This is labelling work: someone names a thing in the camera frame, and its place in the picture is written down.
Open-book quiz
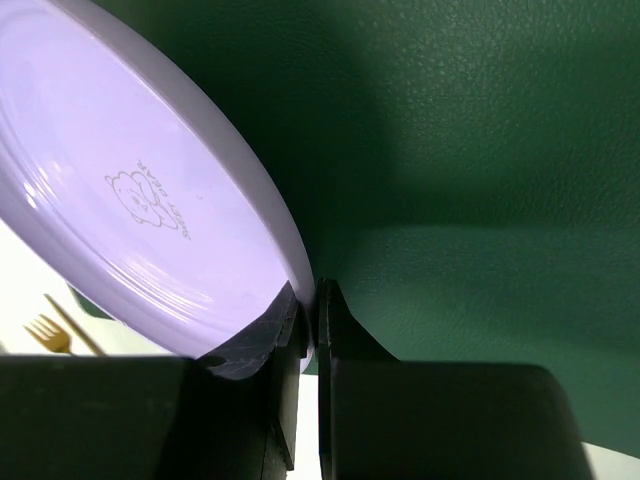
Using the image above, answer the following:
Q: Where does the purple plate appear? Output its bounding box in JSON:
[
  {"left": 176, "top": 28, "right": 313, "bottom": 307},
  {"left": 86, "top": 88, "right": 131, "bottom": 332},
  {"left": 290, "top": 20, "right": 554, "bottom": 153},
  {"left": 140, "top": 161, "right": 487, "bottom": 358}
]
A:
[{"left": 1, "top": 1, "right": 315, "bottom": 357}]

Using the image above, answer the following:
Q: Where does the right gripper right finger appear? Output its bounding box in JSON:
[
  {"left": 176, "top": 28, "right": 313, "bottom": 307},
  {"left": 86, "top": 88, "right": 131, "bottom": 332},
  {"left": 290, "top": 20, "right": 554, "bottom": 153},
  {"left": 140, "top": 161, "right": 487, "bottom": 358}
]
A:
[{"left": 316, "top": 279, "right": 592, "bottom": 479}]

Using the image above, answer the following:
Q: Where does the gold fork green handle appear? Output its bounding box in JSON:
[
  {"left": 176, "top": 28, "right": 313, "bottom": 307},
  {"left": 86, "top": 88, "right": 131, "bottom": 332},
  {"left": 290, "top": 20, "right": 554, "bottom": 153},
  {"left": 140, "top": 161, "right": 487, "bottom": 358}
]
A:
[{"left": 23, "top": 294, "right": 107, "bottom": 357}]

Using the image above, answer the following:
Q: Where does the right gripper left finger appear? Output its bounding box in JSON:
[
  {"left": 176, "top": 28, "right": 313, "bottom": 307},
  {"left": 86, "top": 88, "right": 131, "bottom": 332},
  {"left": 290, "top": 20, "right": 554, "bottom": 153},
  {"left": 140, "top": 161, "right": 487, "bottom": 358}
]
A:
[{"left": 1, "top": 286, "right": 300, "bottom": 479}]

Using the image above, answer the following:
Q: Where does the dark green placemat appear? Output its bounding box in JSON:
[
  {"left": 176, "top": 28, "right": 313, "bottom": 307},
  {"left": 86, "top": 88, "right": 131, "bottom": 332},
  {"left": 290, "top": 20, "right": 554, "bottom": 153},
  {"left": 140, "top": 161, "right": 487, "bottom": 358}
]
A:
[{"left": 104, "top": 1, "right": 639, "bottom": 455}]

